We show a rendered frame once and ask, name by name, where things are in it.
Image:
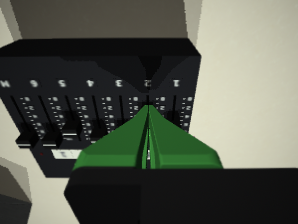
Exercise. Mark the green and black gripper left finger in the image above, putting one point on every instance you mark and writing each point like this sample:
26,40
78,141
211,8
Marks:
121,147

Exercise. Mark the black lighting desk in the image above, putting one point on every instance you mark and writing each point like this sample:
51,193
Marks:
61,91

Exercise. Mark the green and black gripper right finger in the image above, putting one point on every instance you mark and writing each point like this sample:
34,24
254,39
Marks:
175,148

